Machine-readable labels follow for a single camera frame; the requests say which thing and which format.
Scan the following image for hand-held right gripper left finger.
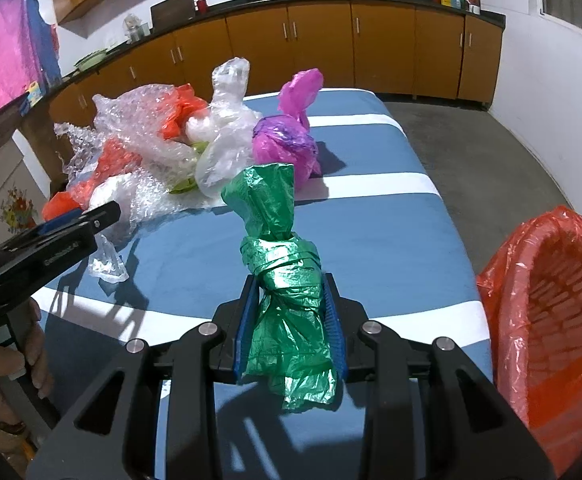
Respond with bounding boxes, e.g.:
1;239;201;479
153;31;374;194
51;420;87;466
25;275;262;480

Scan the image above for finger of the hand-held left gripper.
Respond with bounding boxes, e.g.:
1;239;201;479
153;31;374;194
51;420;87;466
33;201;122;241

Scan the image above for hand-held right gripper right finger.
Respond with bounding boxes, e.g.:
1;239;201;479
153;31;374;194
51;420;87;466
323;270;556;480

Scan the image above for dark green plastic bag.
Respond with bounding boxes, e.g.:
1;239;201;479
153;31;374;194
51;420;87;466
220;162;339;412

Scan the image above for lime green paw-print bag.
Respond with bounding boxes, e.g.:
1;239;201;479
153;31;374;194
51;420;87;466
168;141;209;195

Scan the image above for clear plastic bag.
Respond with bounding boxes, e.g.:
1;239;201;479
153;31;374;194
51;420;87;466
186;57;259;198

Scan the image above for red basket with orange liner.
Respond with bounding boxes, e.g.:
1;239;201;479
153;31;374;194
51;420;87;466
477;205;582;476

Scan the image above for person's left hand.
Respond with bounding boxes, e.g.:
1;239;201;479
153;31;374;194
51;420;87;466
0;297;56;401

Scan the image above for small clear plastic scrap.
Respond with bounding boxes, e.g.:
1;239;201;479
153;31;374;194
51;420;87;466
88;232;129;283

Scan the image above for orange plastic bag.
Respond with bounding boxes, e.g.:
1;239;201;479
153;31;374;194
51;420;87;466
161;85;210;141
42;139;144;223

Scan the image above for white flower-print cabinet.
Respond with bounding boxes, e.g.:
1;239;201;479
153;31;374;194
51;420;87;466
0;130;54;251

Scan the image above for bubble wrap sheet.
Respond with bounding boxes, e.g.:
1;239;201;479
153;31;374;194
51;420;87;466
53;85;212;243

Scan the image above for blue white striped cloth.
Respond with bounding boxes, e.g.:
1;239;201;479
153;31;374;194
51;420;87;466
36;87;494;480

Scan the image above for green bowl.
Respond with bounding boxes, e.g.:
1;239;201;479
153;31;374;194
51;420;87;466
74;50;109;72

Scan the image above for magenta plastic bag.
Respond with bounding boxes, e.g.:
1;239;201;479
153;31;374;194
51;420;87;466
252;69;326;183

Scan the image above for glass jar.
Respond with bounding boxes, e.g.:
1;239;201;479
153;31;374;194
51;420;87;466
123;14;146;43

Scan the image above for pink and blue hanging cloth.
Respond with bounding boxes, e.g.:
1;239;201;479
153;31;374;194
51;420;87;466
0;0;64;126

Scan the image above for dark cutting board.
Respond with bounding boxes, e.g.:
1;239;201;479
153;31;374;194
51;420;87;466
150;0;195;28

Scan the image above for orange wooden base cabinets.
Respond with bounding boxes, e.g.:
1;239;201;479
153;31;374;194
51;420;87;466
48;0;504;126

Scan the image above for black kitchen countertop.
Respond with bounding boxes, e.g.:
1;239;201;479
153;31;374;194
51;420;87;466
58;0;506;91

